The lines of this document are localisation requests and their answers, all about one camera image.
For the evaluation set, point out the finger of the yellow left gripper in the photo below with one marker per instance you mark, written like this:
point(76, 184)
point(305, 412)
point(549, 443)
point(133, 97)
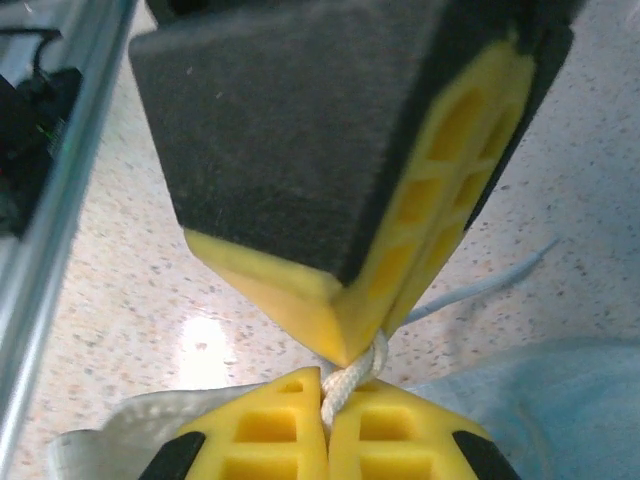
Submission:
point(275, 150)
point(515, 100)

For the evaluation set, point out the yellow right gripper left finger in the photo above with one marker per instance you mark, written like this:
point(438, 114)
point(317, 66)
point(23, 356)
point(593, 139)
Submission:
point(270, 440)

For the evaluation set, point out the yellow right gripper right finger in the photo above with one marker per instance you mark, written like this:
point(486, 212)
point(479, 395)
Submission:
point(400, 440)

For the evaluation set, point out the white shoelace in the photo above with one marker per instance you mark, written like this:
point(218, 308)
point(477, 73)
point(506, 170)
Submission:
point(350, 380)

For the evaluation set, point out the white shoe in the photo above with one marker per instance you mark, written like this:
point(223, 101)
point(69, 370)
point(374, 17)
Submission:
point(550, 410)

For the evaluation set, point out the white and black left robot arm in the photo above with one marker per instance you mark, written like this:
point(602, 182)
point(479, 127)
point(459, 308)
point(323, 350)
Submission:
point(30, 150)

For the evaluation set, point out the aluminium frame rail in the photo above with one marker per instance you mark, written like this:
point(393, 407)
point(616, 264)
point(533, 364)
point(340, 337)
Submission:
point(65, 190)

